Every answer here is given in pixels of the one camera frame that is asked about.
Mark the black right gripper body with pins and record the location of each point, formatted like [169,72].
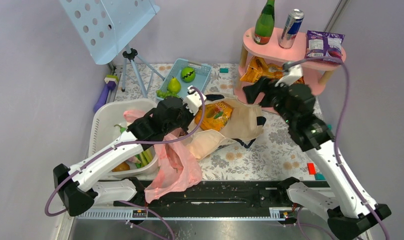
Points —
[275,97]

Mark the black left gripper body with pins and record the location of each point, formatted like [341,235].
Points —
[186,118]

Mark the green pear toy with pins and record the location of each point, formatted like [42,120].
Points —
[174,86]

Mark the beige floral canvas tote bag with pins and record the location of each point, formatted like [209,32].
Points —
[243,127]

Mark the orange yellow packet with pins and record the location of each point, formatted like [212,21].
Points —
[216,116]

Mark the green leek toy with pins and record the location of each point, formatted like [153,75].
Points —
[145,157]

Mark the pink plastic grocery bag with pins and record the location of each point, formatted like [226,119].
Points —
[178,171]

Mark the silver blue drink can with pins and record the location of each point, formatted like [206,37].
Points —
[291,28]

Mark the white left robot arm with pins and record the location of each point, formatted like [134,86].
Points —
[74,184]

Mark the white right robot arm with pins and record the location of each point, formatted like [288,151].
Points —
[351,211]

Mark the orange toy food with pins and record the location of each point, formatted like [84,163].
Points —
[121,167]

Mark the orange printed snack bag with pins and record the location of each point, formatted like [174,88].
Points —
[258,67]

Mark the green grapes bunch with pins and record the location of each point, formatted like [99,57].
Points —
[164,94]

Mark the pink two-tier wooden shelf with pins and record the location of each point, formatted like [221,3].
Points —
[315,73]

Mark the teal small block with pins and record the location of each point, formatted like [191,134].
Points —
[223,70]

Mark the green toy watermelon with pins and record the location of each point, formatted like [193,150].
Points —
[188,74]

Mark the light blue perforated basket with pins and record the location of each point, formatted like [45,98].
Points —
[201,80]

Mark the floral patterned table mat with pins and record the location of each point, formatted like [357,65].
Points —
[273,156]

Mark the green cucumber toy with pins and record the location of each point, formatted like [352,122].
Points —
[122,129]

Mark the purple snack packet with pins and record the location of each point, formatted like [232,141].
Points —
[324,44]

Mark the white plastic tub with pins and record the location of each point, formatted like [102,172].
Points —
[104,130]

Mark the red orange small block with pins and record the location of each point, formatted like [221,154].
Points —
[311,168]

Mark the green glass bottle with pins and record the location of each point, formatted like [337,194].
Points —
[265,24]

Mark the purple dumbbell toy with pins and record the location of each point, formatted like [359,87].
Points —
[111,81]

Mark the teal flat block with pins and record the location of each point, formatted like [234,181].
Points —
[319,177]

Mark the light blue music stand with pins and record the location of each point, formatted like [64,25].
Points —
[107,27]

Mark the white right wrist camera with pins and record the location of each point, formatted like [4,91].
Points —
[291,73]

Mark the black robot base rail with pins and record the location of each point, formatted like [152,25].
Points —
[221,199]

